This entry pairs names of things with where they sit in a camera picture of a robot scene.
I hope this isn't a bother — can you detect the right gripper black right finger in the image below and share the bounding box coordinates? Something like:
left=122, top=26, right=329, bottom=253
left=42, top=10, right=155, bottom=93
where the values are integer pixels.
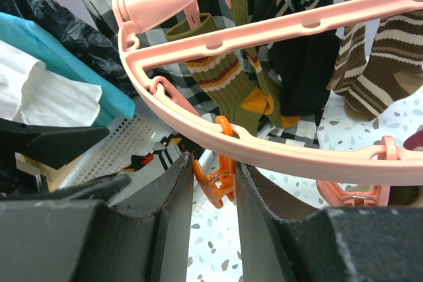
left=235, top=163, right=422, bottom=281

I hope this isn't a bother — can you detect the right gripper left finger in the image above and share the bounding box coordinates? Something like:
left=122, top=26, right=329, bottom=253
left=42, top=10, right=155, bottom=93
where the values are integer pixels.
left=1, top=152, right=194, bottom=281

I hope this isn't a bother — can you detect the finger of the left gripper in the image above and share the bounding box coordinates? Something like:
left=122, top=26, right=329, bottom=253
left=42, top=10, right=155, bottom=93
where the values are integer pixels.
left=1, top=119, right=109, bottom=169
left=32, top=174, right=132, bottom=201

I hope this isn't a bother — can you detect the pink round clip hanger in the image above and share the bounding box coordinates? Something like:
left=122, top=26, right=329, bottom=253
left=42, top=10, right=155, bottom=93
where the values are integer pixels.
left=111, top=0, right=423, bottom=186

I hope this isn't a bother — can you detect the pink clip on rim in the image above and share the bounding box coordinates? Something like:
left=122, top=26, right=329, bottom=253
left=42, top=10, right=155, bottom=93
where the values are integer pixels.
left=316, top=135, right=406, bottom=210

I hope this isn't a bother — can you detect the orange clip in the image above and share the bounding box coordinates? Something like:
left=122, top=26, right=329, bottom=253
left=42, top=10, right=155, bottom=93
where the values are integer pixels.
left=192, top=115, right=243, bottom=209

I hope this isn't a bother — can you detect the white laundry basket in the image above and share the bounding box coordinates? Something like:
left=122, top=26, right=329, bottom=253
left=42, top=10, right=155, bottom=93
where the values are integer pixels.
left=58, top=96, right=212, bottom=227

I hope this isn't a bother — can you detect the white ruffled blouse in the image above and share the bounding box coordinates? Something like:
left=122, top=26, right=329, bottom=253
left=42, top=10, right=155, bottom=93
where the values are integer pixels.
left=1, top=42, right=102, bottom=127

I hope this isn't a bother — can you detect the black white red sock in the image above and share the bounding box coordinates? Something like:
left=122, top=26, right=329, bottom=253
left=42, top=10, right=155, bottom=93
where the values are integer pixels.
left=120, top=133, right=204, bottom=172

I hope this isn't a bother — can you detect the teal cloth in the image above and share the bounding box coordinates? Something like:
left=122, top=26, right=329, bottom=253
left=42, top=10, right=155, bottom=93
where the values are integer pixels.
left=1, top=13, right=135, bottom=125

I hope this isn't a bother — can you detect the dark patterned garment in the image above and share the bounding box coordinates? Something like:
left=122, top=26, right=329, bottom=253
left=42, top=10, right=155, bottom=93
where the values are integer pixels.
left=1, top=0, right=136, bottom=98

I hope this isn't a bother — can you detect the black white checked shirt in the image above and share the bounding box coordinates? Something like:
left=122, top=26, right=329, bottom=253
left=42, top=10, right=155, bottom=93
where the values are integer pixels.
left=82, top=0, right=323, bottom=149

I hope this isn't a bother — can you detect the olive striped hanging sock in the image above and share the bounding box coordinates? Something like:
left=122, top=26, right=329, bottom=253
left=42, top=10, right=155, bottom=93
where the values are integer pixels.
left=165, top=13, right=268, bottom=136

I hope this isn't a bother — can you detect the navy white striped sock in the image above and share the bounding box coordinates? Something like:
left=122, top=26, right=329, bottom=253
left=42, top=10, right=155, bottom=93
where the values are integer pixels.
left=251, top=0, right=340, bottom=116

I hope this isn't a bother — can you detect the brown white striped sock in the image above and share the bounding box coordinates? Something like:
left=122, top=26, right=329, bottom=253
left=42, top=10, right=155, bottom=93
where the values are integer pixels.
left=344, top=10, right=422, bottom=121

